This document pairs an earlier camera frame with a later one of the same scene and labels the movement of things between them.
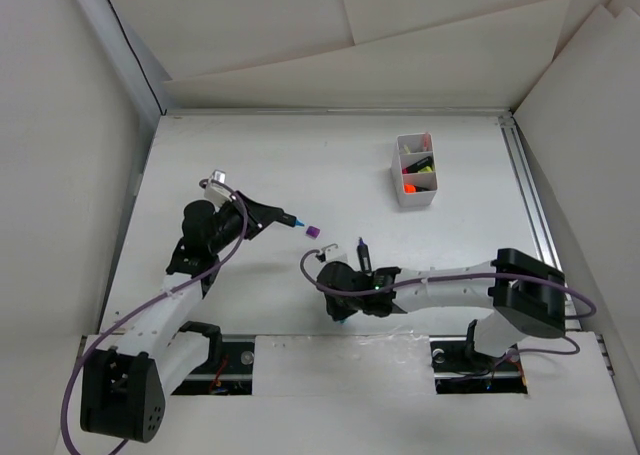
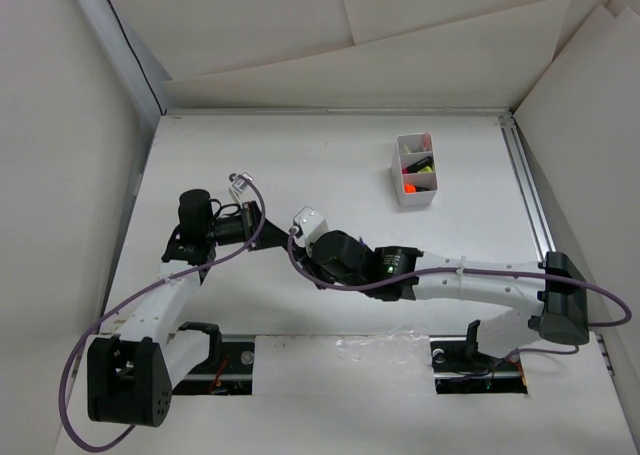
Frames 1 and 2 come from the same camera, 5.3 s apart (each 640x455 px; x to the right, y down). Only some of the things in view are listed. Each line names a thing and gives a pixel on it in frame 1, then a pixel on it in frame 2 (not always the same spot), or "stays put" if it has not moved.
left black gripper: (260, 216) → (270, 235)
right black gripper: (337, 311) → (312, 266)
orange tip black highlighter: (412, 188) stays put
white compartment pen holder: (413, 169) stays put
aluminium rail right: (543, 236) stays put
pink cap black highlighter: (408, 169) stays put
